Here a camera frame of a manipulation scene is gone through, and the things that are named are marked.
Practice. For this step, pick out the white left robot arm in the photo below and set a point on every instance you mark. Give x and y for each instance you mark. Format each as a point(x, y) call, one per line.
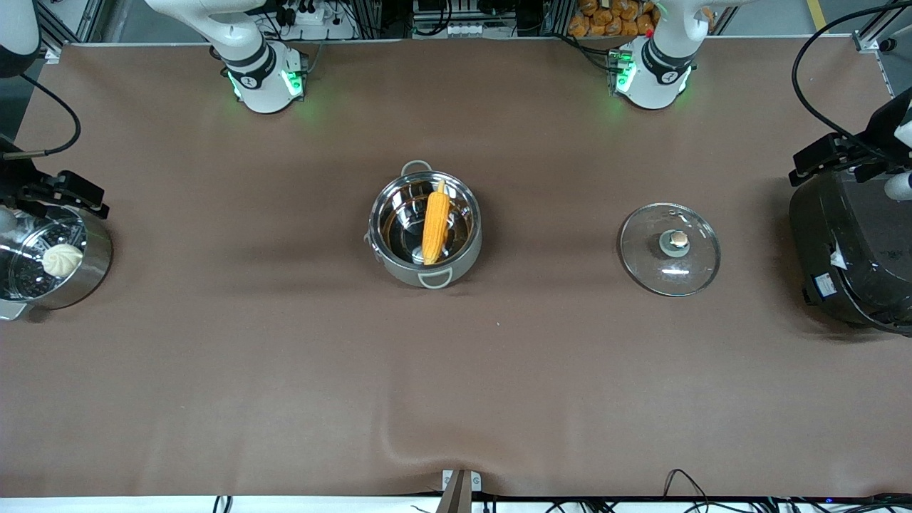
point(659, 71)

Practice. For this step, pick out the black rice cooker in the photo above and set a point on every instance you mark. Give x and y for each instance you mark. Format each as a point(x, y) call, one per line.
point(848, 249)

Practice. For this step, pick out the white power strip with plugs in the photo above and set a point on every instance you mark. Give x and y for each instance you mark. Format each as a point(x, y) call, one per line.
point(311, 14)

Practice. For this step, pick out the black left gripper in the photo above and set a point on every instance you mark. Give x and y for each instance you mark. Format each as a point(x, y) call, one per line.
point(878, 132)

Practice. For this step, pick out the glass lid with copper knob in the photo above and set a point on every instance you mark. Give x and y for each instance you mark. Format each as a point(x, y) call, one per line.
point(670, 249)

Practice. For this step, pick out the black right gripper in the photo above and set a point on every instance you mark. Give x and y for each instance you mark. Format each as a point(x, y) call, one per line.
point(16, 177)

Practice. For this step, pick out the aluminium corner bracket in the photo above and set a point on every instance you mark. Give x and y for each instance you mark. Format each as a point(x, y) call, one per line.
point(871, 39)

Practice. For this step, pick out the shiny steel steamer pot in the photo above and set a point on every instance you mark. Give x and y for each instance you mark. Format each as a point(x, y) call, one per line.
point(92, 263)

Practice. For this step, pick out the bag of orange buns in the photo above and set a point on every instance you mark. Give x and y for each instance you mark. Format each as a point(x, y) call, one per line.
point(613, 18)

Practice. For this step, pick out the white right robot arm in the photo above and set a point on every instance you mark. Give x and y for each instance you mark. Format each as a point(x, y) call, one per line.
point(260, 68)

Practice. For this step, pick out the yellow corn cob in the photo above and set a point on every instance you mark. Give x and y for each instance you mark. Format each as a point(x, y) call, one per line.
point(435, 224)

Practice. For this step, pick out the white steamed bun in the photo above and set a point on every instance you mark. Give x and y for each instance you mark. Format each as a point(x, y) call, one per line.
point(63, 261)

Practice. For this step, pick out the brown table mat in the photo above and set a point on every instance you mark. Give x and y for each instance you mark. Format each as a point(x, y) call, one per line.
point(499, 392)

